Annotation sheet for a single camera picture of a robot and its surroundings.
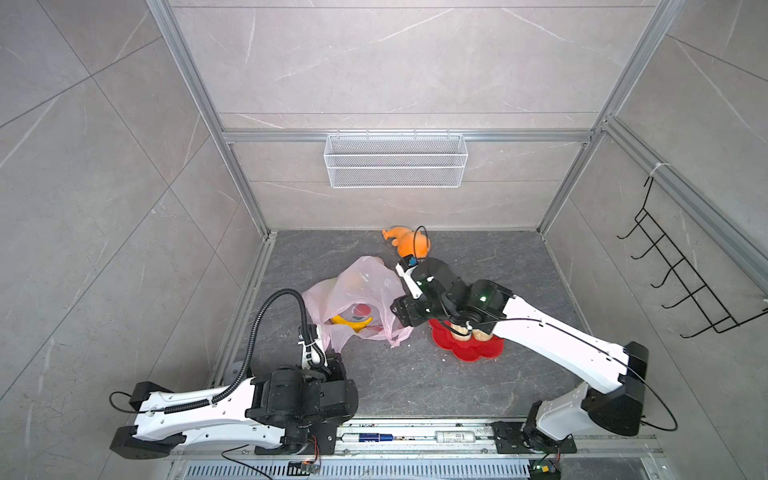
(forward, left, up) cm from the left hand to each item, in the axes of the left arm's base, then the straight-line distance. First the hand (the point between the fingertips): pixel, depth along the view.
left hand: (342, 352), depth 69 cm
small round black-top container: (-1, +29, -9) cm, 30 cm away
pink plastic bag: (+17, -3, -5) cm, 18 cm away
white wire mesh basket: (+62, -16, +11) cm, 65 cm away
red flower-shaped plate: (+6, -35, -19) cm, 40 cm away
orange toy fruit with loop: (+46, -20, -12) cm, 51 cm away
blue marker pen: (-15, -7, -18) cm, 24 cm away
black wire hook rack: (-2, -78, +15) cm, 79 cm away
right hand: (+10, -15, +5) cm, 18 cm away
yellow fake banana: (+15, -2, -18) cm, 23 cm away
